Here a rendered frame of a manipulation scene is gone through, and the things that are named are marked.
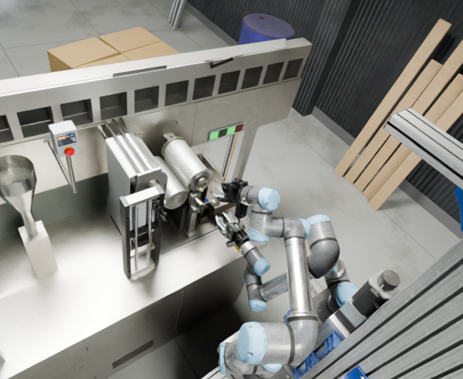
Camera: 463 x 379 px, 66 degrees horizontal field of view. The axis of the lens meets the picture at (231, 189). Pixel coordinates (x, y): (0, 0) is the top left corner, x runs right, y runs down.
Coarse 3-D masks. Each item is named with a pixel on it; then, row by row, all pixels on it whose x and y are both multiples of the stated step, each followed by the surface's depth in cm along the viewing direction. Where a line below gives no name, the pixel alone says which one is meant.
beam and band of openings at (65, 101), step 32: (192, 64) 161; (224, 64) 172; (256, 64) 186; (288, 64) 212; (0, 96) 123; (32, 96) 129; (64, 96) 136; (96, 96) 144; (128, 96) 153; (160, 96) 164; (192, 96) 179; (0, 128) 138; (32, 128) 143
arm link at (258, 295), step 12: (312, 252) 144; (324, 252) 140; (336, 252) 141; (312, 264) 142; (324, 264) 140; (312, 276) 143; (252, 288) 161; (264, 288) 156; (276, 288) 152; (252, 300) 158; (264, 300) 156
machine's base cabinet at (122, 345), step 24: (240, 264) 204; (192, 288) 187; (216, 288) 210; (240, 288) 239; (144, 312) 172; (168, 312) 191; (192, 312) 215; (216, 312) 247; (96, 336) 159; (120, 336) 175; (144, 336) 195; (168, 336) 221; (72, 360) 162; (96, 360) 179; (120, 360) 200
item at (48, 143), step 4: (48, 140) 144; (44, 144) 145; (48, 144) 145; (52, 144) 145; (52, 148) 143; (52, 152) 142; (56, 156) 141; (56, 160) 140; (60, 160) 140; (60, 164) 138; (64, 168) 137; (64, 172) 136; (68, 176) 135; (68, 180) 134; (72, 192) 132; (76, 192) 132
